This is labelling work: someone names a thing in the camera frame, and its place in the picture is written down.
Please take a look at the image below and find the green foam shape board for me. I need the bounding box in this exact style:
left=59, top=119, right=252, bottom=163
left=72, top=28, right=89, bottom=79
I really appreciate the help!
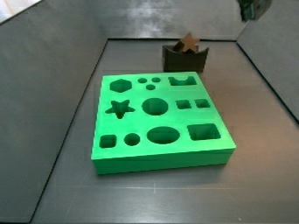
left=91, top=72, right=236, bottom=174

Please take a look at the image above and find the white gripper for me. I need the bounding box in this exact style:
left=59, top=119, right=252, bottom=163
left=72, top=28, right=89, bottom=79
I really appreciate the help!
left=237, top=0, right=272, bottom=22

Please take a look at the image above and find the brown star prism object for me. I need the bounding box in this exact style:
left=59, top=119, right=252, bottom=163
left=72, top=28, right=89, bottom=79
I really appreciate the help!
left=172, top=33, right=200, bottom=53

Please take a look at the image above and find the dark curved cradle fixture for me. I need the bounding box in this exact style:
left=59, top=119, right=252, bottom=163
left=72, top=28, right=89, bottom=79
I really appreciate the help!
left=163, top=45, right=209, bottom=73

